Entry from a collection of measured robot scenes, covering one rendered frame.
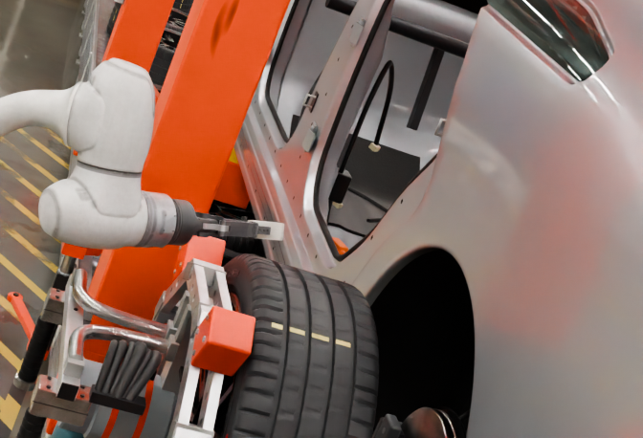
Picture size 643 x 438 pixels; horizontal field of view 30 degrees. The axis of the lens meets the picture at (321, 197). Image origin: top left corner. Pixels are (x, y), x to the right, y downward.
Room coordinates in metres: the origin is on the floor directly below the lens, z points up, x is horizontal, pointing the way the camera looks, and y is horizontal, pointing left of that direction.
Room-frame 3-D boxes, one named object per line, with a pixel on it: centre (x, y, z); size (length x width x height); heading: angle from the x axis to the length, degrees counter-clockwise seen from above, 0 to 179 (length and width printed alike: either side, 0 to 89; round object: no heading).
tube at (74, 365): (1.84, 0.20, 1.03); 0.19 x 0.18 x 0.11; 106
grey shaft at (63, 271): (3.53, 0.66, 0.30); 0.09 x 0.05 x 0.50; 16
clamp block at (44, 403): (1.75, 0.26, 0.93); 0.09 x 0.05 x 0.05; 106
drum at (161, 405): (1.95, 0.18, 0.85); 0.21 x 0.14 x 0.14; 106
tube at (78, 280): (2.03, 0.26, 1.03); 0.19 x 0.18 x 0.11; 106
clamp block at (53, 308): (2.08, 0.36, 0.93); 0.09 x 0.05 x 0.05; 106
